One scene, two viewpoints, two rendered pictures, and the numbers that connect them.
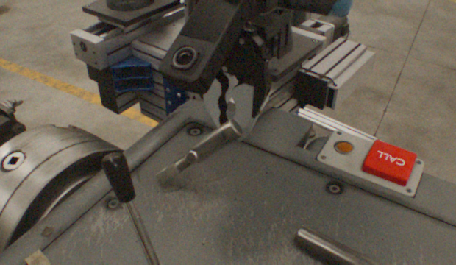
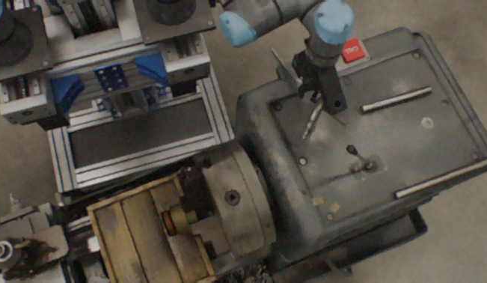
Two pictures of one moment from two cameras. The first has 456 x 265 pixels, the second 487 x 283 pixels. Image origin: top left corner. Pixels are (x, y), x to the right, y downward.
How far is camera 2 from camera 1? 104 cm
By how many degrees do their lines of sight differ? 45
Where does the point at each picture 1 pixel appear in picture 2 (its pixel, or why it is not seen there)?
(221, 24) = (337, 84)
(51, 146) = (234, 175)
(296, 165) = not seen: hidden behind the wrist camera
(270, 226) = (349, 114)
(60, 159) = (249, 174)
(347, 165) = (340, 67)
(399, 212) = (373, 70)
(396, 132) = not seen: outside the picture
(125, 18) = (46, 64)
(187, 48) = (335, 100)
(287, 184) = not seen: hidden behind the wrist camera
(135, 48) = (53, 73)
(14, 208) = (262, 207)
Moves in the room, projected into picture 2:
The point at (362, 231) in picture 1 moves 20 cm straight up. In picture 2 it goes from (372, 89) to (396, 52)
